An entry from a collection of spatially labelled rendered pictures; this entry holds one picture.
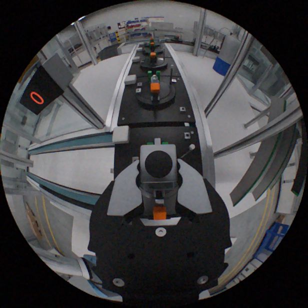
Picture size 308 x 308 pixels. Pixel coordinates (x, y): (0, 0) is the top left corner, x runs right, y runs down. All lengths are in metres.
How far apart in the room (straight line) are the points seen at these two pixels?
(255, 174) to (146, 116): 0.32
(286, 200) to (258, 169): 3.92
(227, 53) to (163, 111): 0.80
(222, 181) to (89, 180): 0.52
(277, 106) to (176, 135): 0.28
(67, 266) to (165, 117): 0.62
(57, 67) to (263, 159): 0.38
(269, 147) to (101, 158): 0.47
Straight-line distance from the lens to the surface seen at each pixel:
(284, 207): 4.19
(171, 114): 0.31
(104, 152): 0.36
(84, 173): 0.41
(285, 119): 0.21
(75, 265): 0.47
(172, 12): 10.62
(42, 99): 0.21
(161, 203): 0.16
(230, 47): 0.94
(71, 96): 0.25
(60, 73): 0.18
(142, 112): 0.31
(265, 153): 0.24
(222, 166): 0.45
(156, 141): 0.17
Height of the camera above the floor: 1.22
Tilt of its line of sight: 78 degrees down
